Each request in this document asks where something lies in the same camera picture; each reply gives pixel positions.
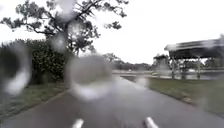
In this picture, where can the distant row of trees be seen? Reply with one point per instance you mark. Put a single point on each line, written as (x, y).
(128, 65)

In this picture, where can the grey asphalt path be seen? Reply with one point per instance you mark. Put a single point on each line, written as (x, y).
(116, 111)

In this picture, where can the tall spreading tree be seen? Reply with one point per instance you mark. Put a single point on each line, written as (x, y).
(71, 23)

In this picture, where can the robot's own part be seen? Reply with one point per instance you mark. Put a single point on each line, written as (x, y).
(150, 122)
(77, 123)

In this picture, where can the dark green bush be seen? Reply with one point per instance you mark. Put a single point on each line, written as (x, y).
(43, 61)

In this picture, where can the open shelter with flat roof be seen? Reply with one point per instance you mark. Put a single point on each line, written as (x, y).
(195, 53)

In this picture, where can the green grass lawn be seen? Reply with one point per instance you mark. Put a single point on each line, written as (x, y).
(193, 91)

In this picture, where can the grass verge with dry patches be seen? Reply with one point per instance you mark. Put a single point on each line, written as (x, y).
(30, 95)

